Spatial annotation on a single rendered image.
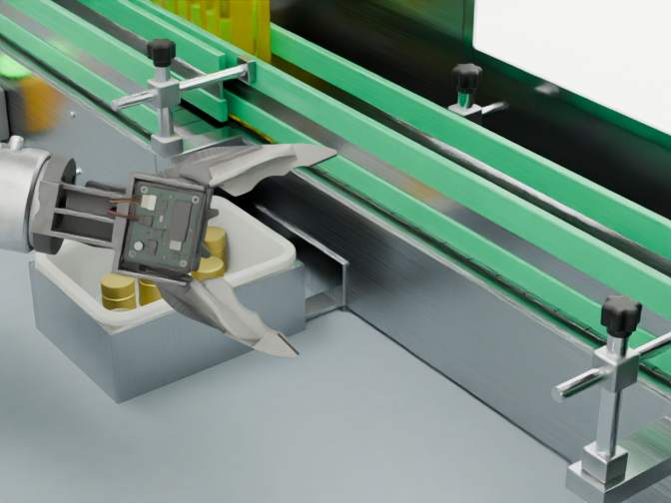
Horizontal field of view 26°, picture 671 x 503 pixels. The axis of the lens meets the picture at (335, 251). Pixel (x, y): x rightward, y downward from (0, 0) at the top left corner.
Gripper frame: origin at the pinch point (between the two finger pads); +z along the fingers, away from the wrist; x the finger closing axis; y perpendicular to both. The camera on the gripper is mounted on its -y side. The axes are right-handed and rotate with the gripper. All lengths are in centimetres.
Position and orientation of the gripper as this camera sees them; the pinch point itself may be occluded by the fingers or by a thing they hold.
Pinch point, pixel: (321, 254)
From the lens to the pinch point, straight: 106.2
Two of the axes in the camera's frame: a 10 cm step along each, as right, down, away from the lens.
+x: 1.9, -9.8, -0.6
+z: 9.8, 1.9, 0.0
